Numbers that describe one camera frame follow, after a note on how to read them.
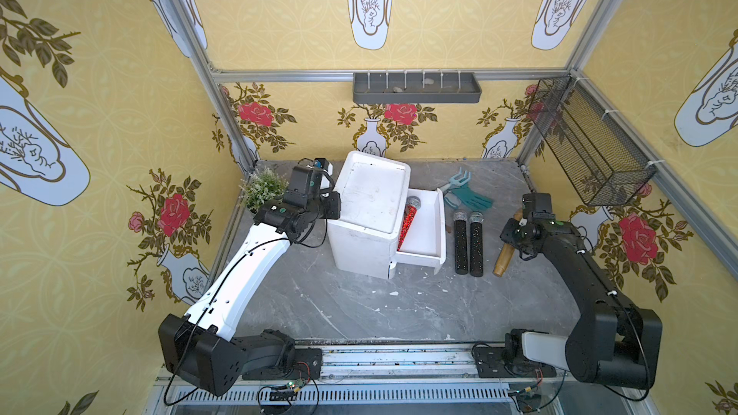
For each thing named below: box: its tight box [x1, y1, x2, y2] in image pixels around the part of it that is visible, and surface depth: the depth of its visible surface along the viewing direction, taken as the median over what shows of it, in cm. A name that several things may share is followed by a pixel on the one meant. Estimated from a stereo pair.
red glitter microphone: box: [396, 195, 422, 251], surface depth 93 cm
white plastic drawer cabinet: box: [328, 151, 412, 280], surface depth 82 cm
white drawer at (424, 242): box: [394, 188, 447, 275], surface depth 90 cm
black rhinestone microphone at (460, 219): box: [452, 210, 468, 275], surface depth 96 cm
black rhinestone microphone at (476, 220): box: [467, 211, 485, 278], surface depth 94 cm
